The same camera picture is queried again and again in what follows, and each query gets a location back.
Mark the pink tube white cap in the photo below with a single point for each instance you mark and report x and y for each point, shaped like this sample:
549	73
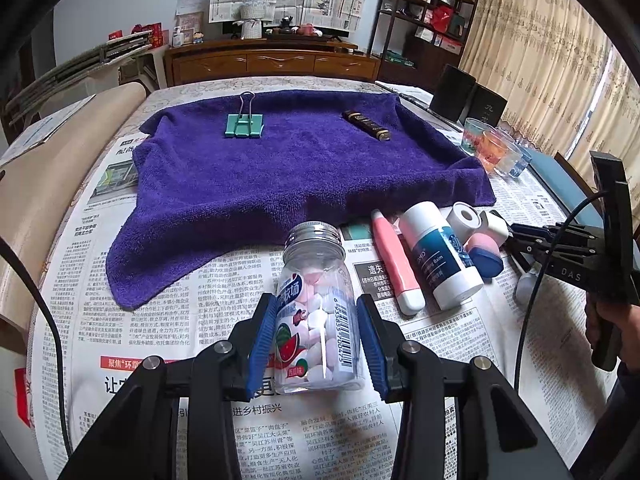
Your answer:
395	260

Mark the dark brown gold tube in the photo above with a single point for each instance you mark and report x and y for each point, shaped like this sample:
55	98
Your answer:
362	122

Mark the person's right hand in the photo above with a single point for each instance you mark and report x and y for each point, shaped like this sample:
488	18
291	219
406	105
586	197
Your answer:
592	325

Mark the green binder clip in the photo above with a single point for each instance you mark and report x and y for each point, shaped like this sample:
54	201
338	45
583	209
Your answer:
242	126

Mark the white paper sheet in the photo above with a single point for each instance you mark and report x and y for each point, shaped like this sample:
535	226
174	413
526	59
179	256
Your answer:
40	130

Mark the white woven basket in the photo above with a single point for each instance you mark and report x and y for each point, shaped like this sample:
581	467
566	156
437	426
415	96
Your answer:
251	22

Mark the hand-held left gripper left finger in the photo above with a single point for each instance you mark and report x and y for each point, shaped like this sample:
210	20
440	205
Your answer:
262	340

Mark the dark display shelf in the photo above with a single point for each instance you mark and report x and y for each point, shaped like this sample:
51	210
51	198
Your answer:
430	50

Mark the dark tea set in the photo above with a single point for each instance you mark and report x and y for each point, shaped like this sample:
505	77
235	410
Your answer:
295	30

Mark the purple towel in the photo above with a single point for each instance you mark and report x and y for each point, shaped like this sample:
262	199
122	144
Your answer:
300	175

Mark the wooden television cabinet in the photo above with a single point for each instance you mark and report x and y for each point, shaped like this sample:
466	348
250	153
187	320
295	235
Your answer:
270	62

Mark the folded newspaper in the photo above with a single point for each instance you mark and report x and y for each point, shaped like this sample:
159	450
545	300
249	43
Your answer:
415	100

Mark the newspaper covered television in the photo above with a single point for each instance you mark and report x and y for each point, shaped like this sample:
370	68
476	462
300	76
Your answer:
300	0

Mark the clear candy bottle silver lid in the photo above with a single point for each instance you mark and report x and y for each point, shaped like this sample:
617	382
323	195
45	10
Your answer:
315	280

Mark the newspaper table covering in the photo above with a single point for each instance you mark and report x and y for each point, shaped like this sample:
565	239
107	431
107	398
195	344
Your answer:
150	330

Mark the wall calendar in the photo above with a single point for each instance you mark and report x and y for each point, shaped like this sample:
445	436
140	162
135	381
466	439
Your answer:
192	12

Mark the plain black box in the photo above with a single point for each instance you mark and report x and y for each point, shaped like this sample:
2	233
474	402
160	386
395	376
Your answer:
450	92

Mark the teal cushioned wooden chair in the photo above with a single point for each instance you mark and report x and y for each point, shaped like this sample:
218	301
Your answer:
560	180

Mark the red gift boxes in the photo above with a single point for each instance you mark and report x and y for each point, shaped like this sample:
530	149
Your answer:
147	35

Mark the small figurine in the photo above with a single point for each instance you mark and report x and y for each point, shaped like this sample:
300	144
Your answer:
198	37

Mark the black box gold lettering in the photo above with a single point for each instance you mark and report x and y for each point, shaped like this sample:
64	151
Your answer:
487	105

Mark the beige patterned curtain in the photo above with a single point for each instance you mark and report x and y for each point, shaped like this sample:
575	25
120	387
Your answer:
540	50

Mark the folded grey slatted rack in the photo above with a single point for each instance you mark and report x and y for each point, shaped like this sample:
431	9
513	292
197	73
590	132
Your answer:
75	67

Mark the white pump bottle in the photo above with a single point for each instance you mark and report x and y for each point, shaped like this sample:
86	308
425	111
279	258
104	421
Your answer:
178	37

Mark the group of patterned glass cups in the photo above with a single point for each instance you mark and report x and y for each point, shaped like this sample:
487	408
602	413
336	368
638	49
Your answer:
492	152

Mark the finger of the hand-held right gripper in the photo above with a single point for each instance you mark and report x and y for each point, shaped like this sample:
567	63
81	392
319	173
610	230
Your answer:
540	234
527	255

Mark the pink and blue small case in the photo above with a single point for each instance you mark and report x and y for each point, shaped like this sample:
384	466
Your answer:
485	255

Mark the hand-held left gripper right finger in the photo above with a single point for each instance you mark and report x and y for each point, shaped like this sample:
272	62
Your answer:
372	345

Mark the white charger plug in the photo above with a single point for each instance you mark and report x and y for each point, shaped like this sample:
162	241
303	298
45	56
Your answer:
495	230

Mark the small white grey cylinder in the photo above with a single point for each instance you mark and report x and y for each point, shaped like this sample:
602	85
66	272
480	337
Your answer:
525	287

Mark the white plastic table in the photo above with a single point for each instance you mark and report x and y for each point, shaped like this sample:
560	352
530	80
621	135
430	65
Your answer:
150	67

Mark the red paper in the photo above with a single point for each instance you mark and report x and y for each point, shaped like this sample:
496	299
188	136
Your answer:
24	395

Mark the white tape roll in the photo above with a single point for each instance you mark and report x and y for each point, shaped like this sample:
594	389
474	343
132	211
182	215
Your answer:
456	230

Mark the person's right forearm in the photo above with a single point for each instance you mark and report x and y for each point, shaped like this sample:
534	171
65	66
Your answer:
627	410

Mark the white bottle blue label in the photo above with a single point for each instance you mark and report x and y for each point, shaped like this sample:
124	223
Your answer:
430	240

